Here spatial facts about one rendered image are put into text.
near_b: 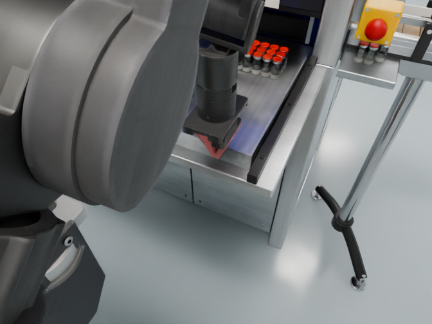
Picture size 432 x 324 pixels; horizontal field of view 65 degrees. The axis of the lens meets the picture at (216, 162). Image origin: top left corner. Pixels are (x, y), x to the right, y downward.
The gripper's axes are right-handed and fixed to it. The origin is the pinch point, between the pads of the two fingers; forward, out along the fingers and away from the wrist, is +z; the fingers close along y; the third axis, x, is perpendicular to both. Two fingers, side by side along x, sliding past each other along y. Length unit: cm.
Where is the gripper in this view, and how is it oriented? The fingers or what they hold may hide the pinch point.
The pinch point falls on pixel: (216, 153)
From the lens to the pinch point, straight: 56.7
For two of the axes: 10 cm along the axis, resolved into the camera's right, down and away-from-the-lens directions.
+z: 0.0, 6.8, 7.4
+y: 4.2, -6.7, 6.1
